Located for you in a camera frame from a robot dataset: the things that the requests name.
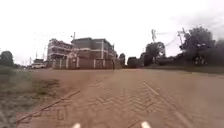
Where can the utility pole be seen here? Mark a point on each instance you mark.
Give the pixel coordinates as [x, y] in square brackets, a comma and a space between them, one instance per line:
[181, 36]
[153, 35]

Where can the red brick paved road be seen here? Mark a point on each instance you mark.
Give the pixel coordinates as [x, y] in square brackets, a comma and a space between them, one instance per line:
[133, 96]

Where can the grass strip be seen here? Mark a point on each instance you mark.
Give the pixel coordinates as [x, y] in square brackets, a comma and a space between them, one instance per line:
[196, 69]

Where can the robot's own part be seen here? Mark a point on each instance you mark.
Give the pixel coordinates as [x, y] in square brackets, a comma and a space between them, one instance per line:
[145, 125]
[76, 125]

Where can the large dark tree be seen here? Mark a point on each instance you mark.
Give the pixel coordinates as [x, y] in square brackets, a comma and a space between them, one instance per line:
[198, 43]

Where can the person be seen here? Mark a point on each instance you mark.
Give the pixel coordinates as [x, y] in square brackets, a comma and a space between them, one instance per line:
[113, 64]

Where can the grass and dirt verge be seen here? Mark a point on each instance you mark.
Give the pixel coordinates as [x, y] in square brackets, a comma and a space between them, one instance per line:
[20, 90]

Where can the dark green tree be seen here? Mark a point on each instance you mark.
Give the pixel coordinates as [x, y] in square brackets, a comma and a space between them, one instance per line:
[6, 58]

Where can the dark hedge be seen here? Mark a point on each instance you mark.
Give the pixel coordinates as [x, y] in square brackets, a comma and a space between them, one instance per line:
[132, 62]

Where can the white vehicle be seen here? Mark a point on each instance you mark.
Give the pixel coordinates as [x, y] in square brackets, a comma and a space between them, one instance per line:
[37, 65]

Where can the brown multi-storey building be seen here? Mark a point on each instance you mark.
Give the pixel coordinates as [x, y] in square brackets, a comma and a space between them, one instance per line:
[86, 48]

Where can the brown wall with pale pillars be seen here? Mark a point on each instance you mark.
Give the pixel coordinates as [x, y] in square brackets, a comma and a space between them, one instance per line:
[83, 63]

